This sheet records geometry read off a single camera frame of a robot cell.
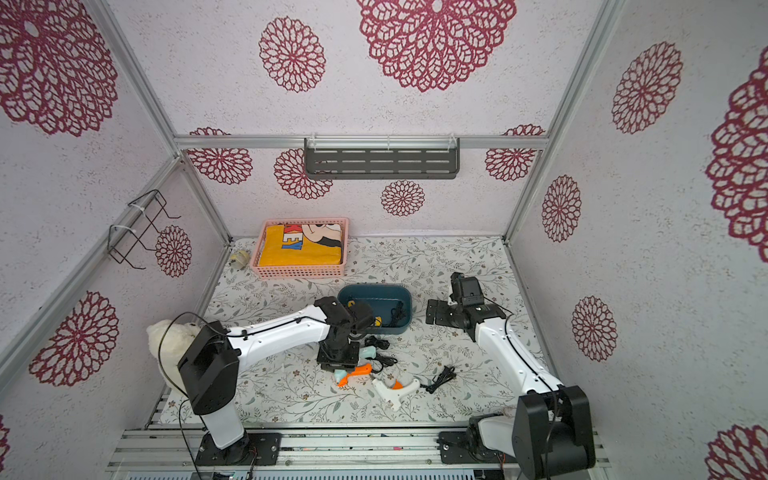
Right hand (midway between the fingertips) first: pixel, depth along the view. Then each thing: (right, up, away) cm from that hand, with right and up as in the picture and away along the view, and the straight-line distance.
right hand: (441, 309), depth 87 cm
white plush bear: (-67, -6, -17) cm, 70 cm away
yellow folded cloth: (-47, +20, +23) cm, 56 cm away
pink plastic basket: (-36, +11, +19) cm, 42 cm away
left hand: (-27, -16, -7) cm, 32 cm away
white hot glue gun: (-14, -23, -6) cm, 28 cm away
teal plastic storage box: (-13, 0, +15) cm, 20 cm away
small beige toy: (-69, +15, +22) cm, 74 cm away
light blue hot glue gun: (-28, -16, -9) cm, 34 cm away
